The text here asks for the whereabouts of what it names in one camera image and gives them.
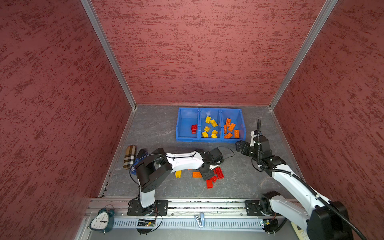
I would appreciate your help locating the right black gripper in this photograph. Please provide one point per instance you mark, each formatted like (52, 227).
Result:
(246, 145)

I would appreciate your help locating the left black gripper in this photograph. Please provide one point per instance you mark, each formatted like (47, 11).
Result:
(206, 176)

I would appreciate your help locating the orange lego slanted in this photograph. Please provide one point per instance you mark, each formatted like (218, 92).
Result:
(228, 135)

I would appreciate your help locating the orange lego stack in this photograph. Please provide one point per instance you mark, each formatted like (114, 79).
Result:
(197, 175)

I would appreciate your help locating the red lego bottom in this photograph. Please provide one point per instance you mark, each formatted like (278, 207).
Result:
(209, 184)

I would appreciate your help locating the yellow lego pair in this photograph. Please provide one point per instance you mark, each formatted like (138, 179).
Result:
(207, 129)

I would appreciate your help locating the yellow long lego bottom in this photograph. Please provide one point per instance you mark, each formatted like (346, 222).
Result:
(213, 123)

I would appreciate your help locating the red lego single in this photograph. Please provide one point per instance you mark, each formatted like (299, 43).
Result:
(194, 129)

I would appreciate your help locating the blue three-compartment bin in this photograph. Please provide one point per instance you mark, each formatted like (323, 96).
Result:
(197, 116)

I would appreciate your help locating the yellow lego small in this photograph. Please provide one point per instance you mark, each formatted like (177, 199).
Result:
(178, 174)

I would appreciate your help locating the red lego cluster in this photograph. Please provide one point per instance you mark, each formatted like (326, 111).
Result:
(218, 174)

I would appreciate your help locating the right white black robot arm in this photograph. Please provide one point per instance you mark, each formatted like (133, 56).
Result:
(317, 215)

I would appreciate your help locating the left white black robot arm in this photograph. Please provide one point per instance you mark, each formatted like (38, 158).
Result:
(152, 169)

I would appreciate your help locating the plaid cloth pouch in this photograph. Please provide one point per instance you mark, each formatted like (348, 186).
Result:
(130, 157)

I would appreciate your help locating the beige calculator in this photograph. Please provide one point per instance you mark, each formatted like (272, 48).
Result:
(301, 234)

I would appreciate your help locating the green alarm clock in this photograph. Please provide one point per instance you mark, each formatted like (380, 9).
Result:
(104, 221)

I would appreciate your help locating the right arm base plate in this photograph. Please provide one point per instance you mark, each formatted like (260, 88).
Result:
(253, 209)

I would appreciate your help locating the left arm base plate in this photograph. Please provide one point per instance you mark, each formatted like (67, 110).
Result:
(160, 208)

